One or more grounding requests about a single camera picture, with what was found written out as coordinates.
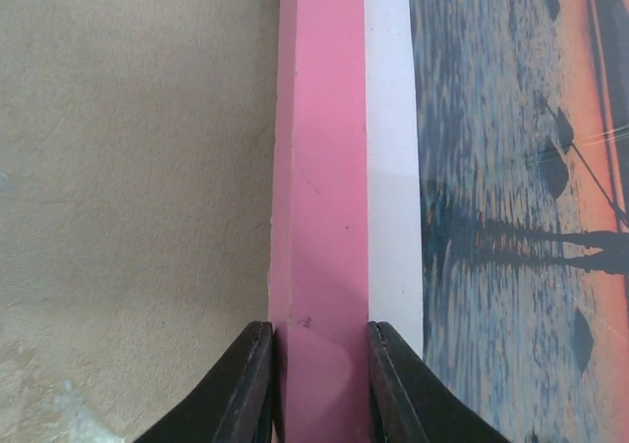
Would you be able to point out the sunset photo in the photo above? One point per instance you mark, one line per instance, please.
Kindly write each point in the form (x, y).
(522, 109)

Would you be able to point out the pink picture frame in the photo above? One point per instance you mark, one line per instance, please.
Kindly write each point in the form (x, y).
(346, 243)

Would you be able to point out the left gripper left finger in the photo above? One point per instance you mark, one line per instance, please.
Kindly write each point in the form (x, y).
(232, 403)

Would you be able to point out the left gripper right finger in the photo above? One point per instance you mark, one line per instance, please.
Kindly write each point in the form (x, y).
(409, 403)

